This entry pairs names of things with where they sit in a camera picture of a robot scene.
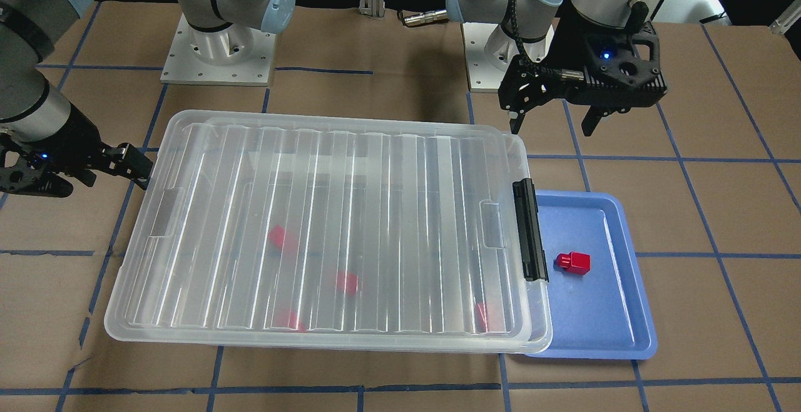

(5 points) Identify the clear plastic storage box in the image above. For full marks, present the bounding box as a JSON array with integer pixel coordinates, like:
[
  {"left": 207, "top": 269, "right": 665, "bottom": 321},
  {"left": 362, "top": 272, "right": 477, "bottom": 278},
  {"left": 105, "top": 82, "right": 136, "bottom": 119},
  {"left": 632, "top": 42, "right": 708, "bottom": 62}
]
[{"left": 113, "top": 130, "right": 554, "bottom": 355}]

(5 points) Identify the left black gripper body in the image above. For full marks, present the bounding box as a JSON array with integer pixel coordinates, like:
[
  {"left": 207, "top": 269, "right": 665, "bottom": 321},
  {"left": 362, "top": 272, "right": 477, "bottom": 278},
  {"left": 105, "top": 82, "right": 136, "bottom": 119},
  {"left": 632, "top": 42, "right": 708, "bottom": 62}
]
[{"left": 498, "top": 14, "right": 668, "bottom": 115}]

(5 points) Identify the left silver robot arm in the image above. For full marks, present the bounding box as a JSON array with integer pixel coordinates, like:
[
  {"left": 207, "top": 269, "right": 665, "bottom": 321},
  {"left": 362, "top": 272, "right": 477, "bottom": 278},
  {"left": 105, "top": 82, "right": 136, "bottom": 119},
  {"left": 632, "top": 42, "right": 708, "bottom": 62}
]
[{"left": 446, "top": 0, "right": 668, "bottom": 137}]

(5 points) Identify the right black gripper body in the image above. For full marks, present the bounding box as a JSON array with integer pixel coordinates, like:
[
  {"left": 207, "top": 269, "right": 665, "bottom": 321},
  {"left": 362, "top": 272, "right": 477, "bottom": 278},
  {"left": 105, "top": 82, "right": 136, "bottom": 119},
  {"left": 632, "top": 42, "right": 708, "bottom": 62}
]
[{"left": 1, "top": 108, "right": 153, "bottom": 198}]

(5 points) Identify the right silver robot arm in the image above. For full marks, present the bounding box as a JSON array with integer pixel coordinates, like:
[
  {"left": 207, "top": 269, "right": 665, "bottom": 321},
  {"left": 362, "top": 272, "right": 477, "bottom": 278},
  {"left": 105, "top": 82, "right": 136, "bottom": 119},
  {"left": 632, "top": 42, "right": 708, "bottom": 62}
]
[{"left": 1, "top": 0, "right": 153, "bottom": 198}]

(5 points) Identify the red block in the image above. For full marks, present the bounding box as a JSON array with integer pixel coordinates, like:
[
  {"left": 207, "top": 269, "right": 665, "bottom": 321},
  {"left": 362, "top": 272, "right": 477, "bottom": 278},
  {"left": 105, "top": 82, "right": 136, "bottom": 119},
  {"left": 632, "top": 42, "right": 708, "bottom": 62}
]
[
  {"left": 335, "top": 271, "right": 362, "bottom": 297},
  {"left": 271, "top": 309, "right": 308, "bottom": 333},
  {"left": 555, "top": 252, "right": 591, "bottom": 276},
  {"left": 473, "top": 301, "right": 498, "bottom": 333},
  {"left": 267, "top": 225, "right": 298, "bottom": 253}
]

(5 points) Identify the black box latch handle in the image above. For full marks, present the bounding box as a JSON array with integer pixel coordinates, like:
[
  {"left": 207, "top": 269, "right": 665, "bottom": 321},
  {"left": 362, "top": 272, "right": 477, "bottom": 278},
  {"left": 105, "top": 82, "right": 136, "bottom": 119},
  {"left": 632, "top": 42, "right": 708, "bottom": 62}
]
[{"left": 512, "top": 178, "right": 549, "bottom": 282}]

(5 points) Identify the blue plastic tray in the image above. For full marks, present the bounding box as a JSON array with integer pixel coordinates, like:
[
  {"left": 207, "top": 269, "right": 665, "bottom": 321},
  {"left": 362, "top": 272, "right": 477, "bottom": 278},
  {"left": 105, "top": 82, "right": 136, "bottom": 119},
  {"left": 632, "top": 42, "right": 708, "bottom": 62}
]
[{"left": 521, "top": 190, "right": 658, "bottom": 360}]

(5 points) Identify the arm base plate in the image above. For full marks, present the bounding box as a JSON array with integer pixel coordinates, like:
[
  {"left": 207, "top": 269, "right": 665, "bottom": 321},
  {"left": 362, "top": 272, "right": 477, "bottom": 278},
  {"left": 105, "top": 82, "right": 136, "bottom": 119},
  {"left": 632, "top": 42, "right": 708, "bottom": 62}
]
[
  {"left": 461, "top": 22, "right": 518, "bottom": 93},
  {"left": 160, "top": 16, "right": 278, "bottom": 87}
]

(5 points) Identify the clear plastic box lid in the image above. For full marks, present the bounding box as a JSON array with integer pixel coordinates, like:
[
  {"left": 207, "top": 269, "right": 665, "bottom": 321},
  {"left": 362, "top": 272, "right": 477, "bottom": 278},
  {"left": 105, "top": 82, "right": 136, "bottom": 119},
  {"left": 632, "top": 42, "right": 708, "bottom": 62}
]
[{"left": 103, "top": 109, "right": 534, "bottom": 344}]

